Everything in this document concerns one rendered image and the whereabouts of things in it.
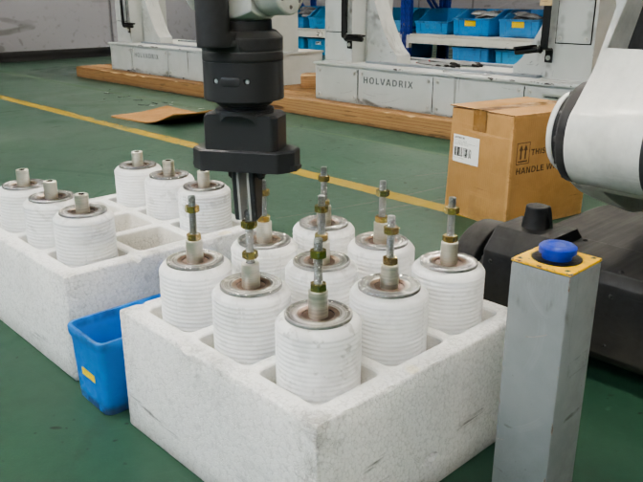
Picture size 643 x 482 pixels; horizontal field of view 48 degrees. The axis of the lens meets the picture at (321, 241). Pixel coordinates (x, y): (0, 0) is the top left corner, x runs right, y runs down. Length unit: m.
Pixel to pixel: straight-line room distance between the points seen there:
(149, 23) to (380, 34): 2.12
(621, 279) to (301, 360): 0.56
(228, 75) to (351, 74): 2.81
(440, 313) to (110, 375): 0.48
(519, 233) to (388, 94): 2.24
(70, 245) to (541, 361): 0.74
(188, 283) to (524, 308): 0.41
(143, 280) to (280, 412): 0.52
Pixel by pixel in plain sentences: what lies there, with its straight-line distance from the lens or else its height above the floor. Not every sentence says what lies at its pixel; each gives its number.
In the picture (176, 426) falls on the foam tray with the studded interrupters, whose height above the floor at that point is 0.06.
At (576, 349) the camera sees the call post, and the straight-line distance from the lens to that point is 0.85.
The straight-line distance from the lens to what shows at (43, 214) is 1.30.
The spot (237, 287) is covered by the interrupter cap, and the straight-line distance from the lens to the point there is 0.88.
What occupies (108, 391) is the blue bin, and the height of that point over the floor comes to 0.04.
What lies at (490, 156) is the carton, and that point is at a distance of 1.95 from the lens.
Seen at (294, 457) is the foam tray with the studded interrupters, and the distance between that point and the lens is 0.79.
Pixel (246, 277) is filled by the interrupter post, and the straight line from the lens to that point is 0.87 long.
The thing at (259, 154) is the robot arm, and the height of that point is 0.42.
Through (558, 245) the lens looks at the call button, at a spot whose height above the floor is 0.33.
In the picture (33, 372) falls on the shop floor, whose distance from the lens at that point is 1.29.
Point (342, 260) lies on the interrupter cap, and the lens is 0.95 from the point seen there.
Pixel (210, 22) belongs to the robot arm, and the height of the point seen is 0.56.
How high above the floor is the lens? 0.58
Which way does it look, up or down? 19 degrees down
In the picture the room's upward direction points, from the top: straight up
